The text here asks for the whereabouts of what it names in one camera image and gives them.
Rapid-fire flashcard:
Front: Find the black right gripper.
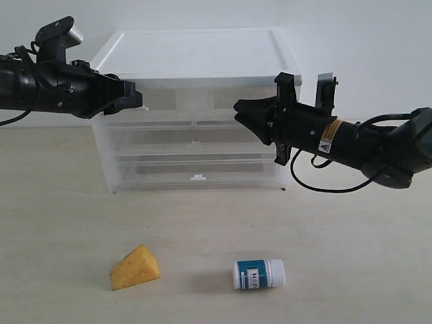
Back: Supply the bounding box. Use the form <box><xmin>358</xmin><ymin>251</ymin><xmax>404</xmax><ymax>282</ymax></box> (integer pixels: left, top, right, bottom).
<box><xmin>234</xmin><ymin>72</ymin><xmax>336</xmax><ymax>165</ymax></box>

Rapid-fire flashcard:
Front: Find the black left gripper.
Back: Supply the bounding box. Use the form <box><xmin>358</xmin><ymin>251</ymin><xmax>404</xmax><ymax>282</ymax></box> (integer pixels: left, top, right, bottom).
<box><xmin>32</xmin><ymin>63</ymin><xmax>142</xmax><ymax>119</ymax></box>

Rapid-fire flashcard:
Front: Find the translucent top drawer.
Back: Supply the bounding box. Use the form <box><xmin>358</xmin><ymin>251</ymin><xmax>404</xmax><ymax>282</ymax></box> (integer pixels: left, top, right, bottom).
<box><xmin>92</xmin><ymin>86</ymin><xmax>276</xmax><ymax>128</ymax></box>

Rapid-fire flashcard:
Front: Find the teal label pill bottle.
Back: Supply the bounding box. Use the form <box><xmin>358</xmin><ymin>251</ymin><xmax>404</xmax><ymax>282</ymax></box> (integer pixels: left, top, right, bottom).
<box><xmin>232</xmin><ymin>259</ymin><xmax>286</xmax><ymax>290</ymax></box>

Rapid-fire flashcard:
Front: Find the yellow cheese wedge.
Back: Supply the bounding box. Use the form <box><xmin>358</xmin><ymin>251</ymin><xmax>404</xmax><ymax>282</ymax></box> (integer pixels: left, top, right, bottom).
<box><xmin>110</xmin><ymin>244</ymin><xmax>161</xmax><ymax>290</ymax></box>

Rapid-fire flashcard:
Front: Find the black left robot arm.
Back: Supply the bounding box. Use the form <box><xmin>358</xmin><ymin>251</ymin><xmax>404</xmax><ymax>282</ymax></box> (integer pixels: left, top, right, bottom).
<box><xmin>1</xmin><ymin>55</ymin><xmax>142</xmax><ymax>119</ymax></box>

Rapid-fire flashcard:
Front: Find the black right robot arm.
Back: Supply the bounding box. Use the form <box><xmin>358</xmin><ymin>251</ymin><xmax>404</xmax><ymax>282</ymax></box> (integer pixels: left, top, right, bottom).
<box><xmin>234</xmin><ymin>72</ymin><xmax>431</xmax><ymax>194</ymax></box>

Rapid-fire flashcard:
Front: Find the white plastic drawer cabinet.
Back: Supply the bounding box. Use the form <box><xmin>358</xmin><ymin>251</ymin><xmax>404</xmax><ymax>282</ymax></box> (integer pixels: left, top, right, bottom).
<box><xmin>90</xmin><ymin>28</ymin><xmax>302</xmax><ymax>171</ymax></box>

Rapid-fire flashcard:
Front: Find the translucent bottom drawer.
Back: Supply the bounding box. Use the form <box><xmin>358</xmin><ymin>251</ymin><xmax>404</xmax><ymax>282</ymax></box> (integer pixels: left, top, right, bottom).
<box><xmin>104</xmin><ymin>154</ymin><xmax>287</xmax><ymax>192</ymax></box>

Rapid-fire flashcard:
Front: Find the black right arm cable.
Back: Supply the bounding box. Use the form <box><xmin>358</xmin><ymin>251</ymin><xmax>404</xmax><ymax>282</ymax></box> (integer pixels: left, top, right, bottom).
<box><xmin>289</xmin><ymin>148</ymin><xmax>375</xmax><ymax>193</ymax></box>

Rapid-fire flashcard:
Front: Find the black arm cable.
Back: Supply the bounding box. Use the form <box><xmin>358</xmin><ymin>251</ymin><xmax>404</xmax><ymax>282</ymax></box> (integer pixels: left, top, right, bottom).
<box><xmin>289</xmin><ymin>148</ymin><xmax>375</xmax><ymax>193</ymax></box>
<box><xmin>0</xmin><ymin>109</ymin><xmax>31</xmax><ymax>128</ymax></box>

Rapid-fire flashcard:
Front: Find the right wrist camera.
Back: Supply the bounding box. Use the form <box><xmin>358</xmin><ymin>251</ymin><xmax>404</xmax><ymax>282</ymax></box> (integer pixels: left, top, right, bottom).
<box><xmin>315</xmin><ymin>72</ymin><xmax>338</xmax><ymax>115</ymax></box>

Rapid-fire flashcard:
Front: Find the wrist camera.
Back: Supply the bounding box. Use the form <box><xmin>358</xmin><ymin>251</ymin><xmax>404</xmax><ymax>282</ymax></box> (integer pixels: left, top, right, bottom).
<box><xmin>34</xmin><ymin>16</ymin><xmax>84</xmax><ymax>63</ymax></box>
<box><xmin>315</xmin><ymin>72</ymin><xmax>338</xmax><ymax>115</ymax></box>

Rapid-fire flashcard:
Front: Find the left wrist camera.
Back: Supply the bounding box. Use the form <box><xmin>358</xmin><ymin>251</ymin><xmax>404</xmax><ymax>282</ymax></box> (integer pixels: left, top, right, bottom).
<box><xmin>34</xmin><ymin>16</ymin><xmax>84</xmax><ymax>63</ymax></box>

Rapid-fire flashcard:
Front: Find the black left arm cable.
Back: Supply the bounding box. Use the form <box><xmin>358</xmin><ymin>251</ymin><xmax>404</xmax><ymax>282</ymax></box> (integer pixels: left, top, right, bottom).
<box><xmin>0</xmin><ymin>109</ymin><xmax>31</xmax><ymax>128</ymax></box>

